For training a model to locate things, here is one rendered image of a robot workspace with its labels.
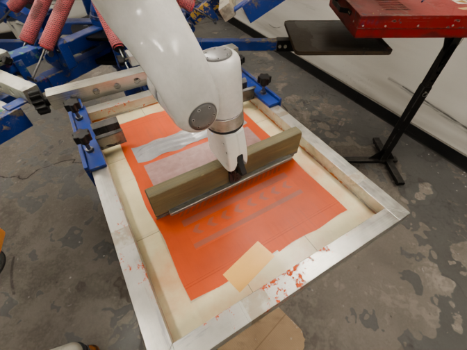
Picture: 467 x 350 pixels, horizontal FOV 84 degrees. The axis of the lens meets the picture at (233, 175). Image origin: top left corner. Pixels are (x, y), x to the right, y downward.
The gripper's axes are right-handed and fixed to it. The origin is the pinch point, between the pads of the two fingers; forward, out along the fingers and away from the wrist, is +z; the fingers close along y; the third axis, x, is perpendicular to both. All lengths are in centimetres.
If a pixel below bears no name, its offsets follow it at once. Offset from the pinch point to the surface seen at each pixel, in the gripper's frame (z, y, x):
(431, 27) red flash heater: 4, -22, 113
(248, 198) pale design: 5.7, 6.1, 0.9
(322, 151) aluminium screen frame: 3.9, 5.3, 25.4
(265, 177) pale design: 6.3, 2.6, 8.7
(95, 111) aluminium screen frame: 0, -45, -23
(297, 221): 6.2, 17.5, 7.0
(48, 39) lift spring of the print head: -9, -89, -27
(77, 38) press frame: -3, -101, -18
